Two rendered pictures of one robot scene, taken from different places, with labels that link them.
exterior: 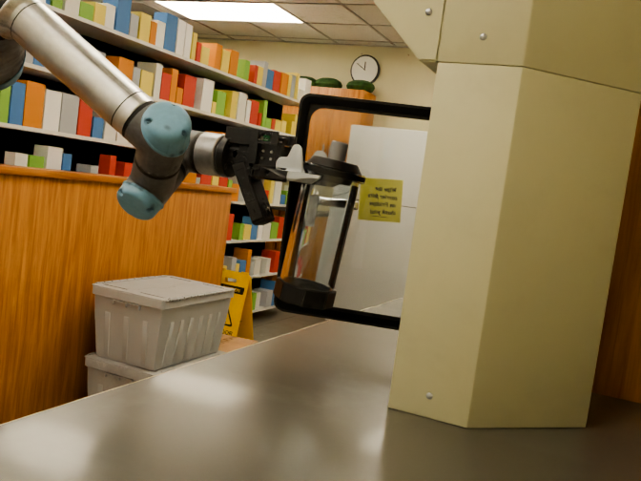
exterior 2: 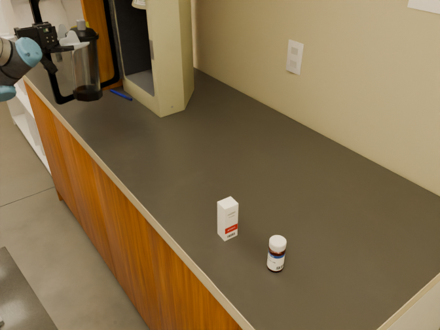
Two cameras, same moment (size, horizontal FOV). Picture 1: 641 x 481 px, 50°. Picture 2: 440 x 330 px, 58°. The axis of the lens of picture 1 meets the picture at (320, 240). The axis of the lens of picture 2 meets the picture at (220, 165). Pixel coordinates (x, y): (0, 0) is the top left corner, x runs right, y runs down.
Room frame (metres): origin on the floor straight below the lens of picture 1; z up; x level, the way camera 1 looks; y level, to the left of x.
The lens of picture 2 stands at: (0.06, 0.94, 1.66)
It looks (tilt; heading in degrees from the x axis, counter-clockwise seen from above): 35 degrees down; 300
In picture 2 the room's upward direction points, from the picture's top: straight up
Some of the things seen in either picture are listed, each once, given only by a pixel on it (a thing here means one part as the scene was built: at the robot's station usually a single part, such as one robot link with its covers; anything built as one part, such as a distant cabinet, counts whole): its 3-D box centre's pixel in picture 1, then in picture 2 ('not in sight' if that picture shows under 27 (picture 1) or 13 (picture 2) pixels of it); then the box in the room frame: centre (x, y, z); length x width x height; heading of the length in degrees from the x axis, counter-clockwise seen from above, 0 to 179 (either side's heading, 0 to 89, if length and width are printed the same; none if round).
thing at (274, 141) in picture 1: (257, 156); (37, 40); (1.20, 0.13, 1.26); 0.12 x 0.08 x 0.09; 67
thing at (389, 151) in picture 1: (369, 214); (80, 42); (1.24, -0.08, 1.19); 0.30 x 0.01 x 0.40; 82
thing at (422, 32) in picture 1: (431, 50); not in sight; (1.10, -0.13, 1.46); 0.32 x 0.11 x 0.10; 157
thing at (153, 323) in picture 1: (164, 319); not in sight; (3.27, 0.69, 0.49); 0.60 x 0.42 x 0.33; 157
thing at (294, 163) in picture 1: (297, 162); (73, 39); (1.12, 0.05, 1.26); 0.09 x 0.03 x 0.06; 43
